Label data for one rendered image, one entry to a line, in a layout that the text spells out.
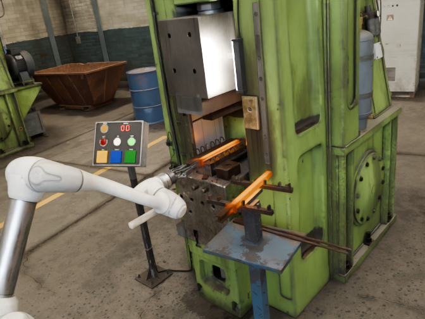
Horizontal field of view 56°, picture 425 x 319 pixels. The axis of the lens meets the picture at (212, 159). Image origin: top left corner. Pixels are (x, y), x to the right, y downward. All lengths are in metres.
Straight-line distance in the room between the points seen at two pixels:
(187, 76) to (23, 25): 9.30
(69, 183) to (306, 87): 1.33
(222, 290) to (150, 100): 4.71
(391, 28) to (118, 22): 6.32
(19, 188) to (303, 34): 1.54
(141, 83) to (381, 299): 5.14
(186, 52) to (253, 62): 0.35
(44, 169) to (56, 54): 10.16
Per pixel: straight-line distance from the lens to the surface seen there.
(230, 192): 2.17
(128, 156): 2.50
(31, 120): 7.48
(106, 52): 11.05
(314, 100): 2.33
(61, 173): 1.62
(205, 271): 2.70
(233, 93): 2.30
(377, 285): 2.92
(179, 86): 2.21
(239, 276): 2.48
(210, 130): 2.58
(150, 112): 6.91
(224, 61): 2.16
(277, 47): 1.94
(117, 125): 2.59
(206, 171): 2.26
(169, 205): 1.90
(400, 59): 7.14
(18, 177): 1.74
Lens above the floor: 1.83
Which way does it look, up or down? 21 degrees down
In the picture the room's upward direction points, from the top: 7 degrees counter-clockwise
